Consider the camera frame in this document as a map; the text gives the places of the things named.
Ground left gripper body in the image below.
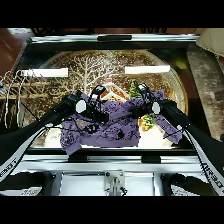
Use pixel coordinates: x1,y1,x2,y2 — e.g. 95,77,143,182
84,108,111,124

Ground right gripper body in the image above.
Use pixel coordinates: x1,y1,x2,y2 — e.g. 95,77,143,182
132,103,153,119

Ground purple printed shirt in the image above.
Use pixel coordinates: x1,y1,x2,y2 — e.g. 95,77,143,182
59,89,184,156

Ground pale beige cloth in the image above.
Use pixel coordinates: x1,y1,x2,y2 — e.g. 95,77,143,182
195,28,224,58

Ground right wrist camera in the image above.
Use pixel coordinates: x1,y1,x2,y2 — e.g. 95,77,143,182
137,83,151,105

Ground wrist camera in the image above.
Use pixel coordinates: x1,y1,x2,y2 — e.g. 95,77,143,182
90,84,108,111
137,83,151,105

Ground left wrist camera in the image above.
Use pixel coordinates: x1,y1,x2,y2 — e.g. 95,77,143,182
90,84,108,111

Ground silver frame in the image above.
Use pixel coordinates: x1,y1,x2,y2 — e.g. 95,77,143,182
0,33,224,197

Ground black cable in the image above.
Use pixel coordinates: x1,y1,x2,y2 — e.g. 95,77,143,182
19,99,54,129

